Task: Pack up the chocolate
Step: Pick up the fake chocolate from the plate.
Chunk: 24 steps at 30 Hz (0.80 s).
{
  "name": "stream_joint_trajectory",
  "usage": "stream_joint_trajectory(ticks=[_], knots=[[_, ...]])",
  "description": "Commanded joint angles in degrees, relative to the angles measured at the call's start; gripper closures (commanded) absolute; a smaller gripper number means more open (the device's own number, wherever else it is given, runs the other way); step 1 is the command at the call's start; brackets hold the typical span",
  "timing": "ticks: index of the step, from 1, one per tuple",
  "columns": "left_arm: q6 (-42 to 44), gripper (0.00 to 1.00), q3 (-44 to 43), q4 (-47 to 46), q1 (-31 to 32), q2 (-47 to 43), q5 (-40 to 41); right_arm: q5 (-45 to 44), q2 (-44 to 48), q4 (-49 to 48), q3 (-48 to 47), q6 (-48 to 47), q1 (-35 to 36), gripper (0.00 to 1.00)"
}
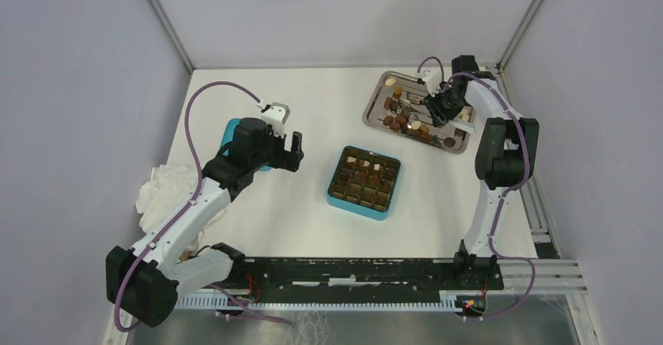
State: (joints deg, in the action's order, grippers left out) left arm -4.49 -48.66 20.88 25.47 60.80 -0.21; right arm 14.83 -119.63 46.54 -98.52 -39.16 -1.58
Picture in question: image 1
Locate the steel tray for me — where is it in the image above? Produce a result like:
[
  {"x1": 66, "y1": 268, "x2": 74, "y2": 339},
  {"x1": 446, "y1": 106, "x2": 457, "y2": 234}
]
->
[{"x1": 362, "y1": 70, "x2": 470, "y2": 154}]

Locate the teal box lid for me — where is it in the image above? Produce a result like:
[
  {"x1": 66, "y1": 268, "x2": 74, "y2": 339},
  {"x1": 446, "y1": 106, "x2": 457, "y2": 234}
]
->
[{"x1": 220, "y1": 118, "x2": 271, "y2": 172}]

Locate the white cloth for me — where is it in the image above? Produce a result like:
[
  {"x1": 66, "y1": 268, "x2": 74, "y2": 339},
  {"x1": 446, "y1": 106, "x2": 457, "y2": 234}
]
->
[{"x1": 135, "y1": 164, "x2": 197, "y2": 233}]

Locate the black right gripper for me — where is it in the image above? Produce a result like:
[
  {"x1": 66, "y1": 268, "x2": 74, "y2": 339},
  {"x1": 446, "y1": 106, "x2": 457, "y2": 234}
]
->
[{"x1": 422, "y1": 84, "x2": 466, "y2": 128}]

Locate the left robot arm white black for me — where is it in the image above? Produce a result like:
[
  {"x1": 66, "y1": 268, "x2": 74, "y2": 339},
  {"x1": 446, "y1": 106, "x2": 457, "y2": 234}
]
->
[{"x1": 106, "y1": 117, "x2": 304, "y2": 332}]

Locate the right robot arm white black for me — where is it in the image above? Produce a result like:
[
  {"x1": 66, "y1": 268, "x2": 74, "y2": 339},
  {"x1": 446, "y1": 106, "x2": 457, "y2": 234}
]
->
[{"x1": 416, "y1": 55, "x2": 539, "y2": 289}]

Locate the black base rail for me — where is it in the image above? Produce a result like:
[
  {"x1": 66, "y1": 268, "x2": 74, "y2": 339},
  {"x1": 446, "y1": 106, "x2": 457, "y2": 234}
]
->
[{"x1": 221, "y1": 257, "x2": 504, "y2": 304}]

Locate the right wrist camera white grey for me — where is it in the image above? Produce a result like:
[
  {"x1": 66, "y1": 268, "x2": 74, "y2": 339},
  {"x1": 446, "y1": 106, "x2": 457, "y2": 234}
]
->
[{"x1": 416, "y1": 70, "x2": 444, "y2": 95}]

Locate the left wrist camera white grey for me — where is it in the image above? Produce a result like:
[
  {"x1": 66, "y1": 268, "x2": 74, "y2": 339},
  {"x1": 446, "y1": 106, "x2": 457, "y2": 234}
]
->
[{"x1": 257, "y1": 101, "x2": 290, "y2": 138}]

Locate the teal chocolate box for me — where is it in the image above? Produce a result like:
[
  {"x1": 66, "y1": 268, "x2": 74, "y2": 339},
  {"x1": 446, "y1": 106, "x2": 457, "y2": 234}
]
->
[{"x1": 326, "y1": 146, "x2": 402, "y2": 221}]

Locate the wrist camera white grey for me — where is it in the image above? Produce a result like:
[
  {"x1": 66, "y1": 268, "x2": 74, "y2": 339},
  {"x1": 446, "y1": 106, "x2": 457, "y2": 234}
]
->
[
  {"x1": 257, "y1": 101, "x2": 290, "y2": 138},
  {"x1": 416, "y1": 70, "x2": 444, "y2": 95}
]

